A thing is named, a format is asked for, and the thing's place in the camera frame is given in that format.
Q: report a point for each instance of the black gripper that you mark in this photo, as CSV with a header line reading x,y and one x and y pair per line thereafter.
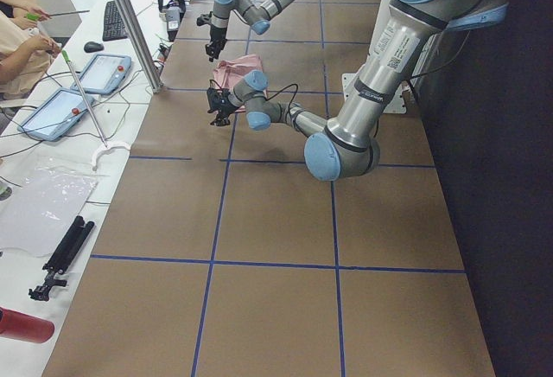
x,y
216,35
224,111

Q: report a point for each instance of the pink Snoopy t-shirt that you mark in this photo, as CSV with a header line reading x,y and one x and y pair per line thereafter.
x,y
237,72

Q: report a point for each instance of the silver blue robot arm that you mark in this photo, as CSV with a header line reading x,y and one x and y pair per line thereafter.
x,y
343,146
257,17

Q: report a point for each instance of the black keyboard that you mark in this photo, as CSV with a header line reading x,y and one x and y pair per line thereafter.
x,y
113,25

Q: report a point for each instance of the far teach pendant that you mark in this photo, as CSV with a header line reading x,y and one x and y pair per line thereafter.
x,y
104,73

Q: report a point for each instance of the teach pendant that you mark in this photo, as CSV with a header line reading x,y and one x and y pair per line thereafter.
x,y
104,73
57,115

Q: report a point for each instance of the white curved hook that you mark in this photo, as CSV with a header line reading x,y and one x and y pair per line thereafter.
x,y
104,149

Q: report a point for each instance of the black computer mouse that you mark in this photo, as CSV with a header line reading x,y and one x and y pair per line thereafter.
x,y
93,47

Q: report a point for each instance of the metal rod green tip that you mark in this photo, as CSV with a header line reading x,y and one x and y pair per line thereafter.
x,y
84,97

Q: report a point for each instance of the near teach pendant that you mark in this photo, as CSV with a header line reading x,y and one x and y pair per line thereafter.
x,y
57,115

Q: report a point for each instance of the black tripod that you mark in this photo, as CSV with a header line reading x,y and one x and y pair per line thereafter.
x,y
62,257

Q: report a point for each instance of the seated person beige shirt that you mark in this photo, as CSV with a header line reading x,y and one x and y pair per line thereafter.
x,y
26,55

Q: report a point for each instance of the clear plastic bag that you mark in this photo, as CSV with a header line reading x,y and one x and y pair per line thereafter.
x,y
44,205

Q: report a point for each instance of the red bottle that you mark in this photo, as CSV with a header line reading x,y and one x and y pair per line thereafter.
x,y
22,327

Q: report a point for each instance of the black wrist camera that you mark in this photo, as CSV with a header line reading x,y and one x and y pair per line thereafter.
x,y
204,19
218,100

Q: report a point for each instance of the aluminium frame post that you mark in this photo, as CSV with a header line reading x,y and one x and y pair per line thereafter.
x,y
139,44

